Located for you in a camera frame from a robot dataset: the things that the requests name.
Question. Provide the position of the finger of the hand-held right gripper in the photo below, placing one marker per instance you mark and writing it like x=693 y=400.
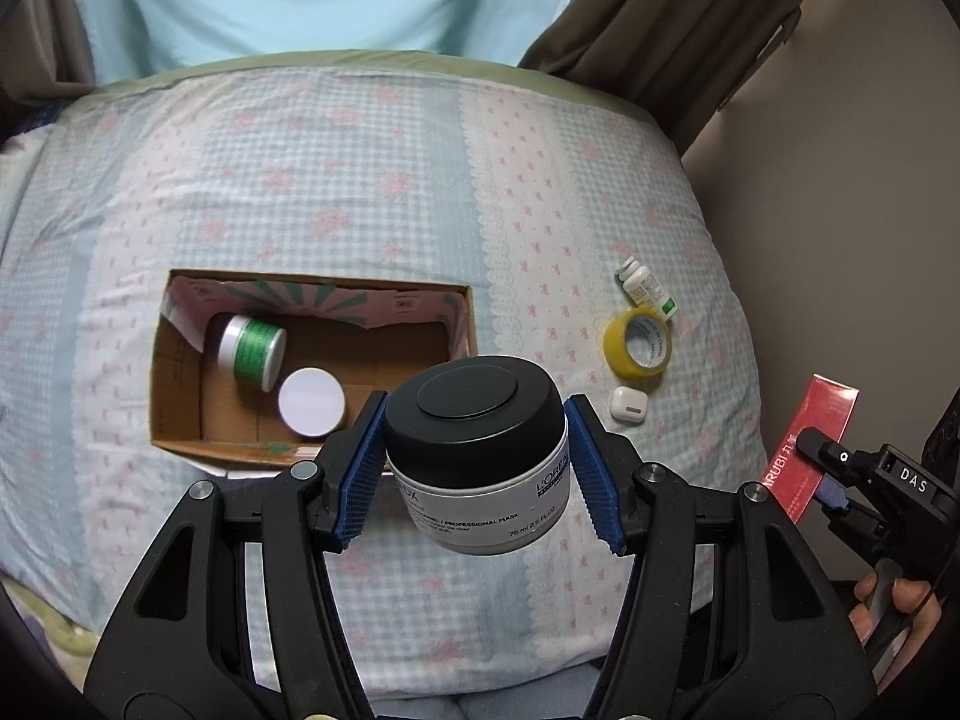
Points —
x=831 y=457

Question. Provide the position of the white round jar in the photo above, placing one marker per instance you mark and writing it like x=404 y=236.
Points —
x=312 y=401

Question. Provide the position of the white pill bottle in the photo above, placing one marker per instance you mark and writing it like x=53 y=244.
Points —
x=645 y=286

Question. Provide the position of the yellow tape roll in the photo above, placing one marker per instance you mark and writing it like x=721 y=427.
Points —
x=639 y=345

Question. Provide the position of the white jar with black lid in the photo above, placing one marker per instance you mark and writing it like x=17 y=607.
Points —
x=480 y=454

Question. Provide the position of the white earbuds case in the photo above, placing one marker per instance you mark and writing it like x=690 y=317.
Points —
x=627 y=405

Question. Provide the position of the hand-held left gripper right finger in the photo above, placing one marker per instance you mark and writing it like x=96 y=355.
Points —
x=589 y=457

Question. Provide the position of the light blue curtain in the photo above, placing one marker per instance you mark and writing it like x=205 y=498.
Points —
x=322 y=4

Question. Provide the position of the red rectangular box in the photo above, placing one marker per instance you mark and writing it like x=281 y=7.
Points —
x=814 y=435

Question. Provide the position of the person's right hand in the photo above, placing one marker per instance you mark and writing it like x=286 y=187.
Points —
x=892 y=604

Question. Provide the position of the white jar with green label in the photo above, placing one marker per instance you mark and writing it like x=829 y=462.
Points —
x=251 y=349

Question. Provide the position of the cardboard box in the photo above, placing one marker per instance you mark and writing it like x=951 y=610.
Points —
x=225 y=397

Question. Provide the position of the brown curtain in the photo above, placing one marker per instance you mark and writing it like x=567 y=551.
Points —
x=675 y=22

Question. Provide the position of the floral checked blanket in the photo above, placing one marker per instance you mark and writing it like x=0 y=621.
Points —
x=375 y=202

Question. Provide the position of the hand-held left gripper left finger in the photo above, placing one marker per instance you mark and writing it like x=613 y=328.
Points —
x=365 y=457

